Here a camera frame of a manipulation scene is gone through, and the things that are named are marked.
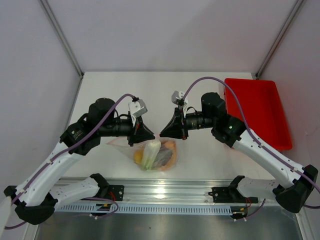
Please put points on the right aluminium frame post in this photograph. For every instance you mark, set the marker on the right aluminium frame post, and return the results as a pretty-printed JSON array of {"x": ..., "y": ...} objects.
[{"x": 281, "y": 35}]

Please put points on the red plastic bin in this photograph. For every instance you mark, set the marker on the red plastic bin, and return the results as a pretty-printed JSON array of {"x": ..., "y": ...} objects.
[{"x": 262, "y": 108}]

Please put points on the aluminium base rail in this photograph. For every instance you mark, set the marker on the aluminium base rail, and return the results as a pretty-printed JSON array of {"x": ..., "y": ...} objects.
[{"x": 135, "y": 191}]

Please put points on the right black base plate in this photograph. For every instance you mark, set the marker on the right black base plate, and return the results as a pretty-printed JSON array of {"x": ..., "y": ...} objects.
[{"x": 225, "y": 195}]

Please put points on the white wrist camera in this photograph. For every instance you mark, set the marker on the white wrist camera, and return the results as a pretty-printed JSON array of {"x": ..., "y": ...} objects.
[
  {"x": 137, "y": 108},
  {"x": 178, "y": 99}
]

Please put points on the yellow potato toy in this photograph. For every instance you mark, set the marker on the yellow potato toy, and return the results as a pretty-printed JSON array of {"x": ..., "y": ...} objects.
[{"x": 138, "y": 156}]

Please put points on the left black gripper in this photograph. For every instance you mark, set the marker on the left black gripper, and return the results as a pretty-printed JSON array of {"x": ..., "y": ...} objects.
[{"x": 139, "y": 132}]

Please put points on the papaya slice toy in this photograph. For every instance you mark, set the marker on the papaya slice toy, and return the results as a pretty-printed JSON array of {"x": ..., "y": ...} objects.
[{"x": 167, "y": 156}]

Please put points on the aluminium frame post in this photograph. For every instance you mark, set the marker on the aluminium frame post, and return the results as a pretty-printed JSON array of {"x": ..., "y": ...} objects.
[
  {"x": 47, "y": 9},
  {"x": 281, "y": 35}
]

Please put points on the white green leek toy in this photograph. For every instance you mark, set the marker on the white green leek toy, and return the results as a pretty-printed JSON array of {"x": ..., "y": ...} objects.
[{"x": 151, "y": 150}]

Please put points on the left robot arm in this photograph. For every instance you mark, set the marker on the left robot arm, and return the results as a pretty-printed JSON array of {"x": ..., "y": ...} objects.
[{"x": 74, "y": 144}]

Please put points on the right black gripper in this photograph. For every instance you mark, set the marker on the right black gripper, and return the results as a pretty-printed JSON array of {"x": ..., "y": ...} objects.
[{"x": 174, "y": 129}]

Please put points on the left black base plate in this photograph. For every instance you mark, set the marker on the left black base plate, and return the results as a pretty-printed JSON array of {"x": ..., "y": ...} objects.
[{"x": 112, "y": 192}]

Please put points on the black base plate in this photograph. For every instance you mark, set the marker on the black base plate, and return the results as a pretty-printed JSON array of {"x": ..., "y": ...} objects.
[
  {"x": 225, "y": 195},
  {"x": 112, "y": 192}
]

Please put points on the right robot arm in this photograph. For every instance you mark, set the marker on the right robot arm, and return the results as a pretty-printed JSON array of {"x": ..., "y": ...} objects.
[{"x": 292, "y": 183}]

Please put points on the left aluminium frame post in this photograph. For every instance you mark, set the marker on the left aluminium frame post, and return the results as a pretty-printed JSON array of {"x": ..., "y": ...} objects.
[{"x": 47, "y": 9}]

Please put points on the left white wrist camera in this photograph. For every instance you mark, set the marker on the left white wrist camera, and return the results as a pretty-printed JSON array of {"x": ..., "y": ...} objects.
[{"x": 137, "y": 108}]

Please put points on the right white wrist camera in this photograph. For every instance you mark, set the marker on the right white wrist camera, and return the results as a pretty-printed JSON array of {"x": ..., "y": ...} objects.
[{"x": 178, "y": 99}]

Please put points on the clear zip top bag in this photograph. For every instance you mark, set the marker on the clear zip top bag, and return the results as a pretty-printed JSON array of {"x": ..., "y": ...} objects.
[{"x": 122, "y": 146}]

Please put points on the white slotted cable duct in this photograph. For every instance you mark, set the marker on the white slotted cable duct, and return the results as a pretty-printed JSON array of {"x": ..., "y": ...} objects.
[{"x": 128, "y": 208}]

